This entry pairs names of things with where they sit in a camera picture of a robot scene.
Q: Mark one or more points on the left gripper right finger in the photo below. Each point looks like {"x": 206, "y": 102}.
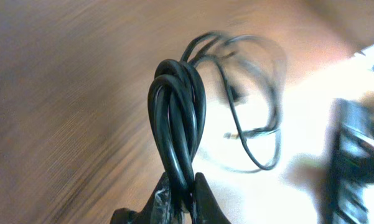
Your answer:
{"x": 205, "y": 209}

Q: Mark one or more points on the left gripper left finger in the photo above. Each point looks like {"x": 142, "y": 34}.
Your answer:
{"x": 157, "y": 210}

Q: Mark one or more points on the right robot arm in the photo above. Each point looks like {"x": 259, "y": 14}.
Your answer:
{"x": 351, "y": 166}

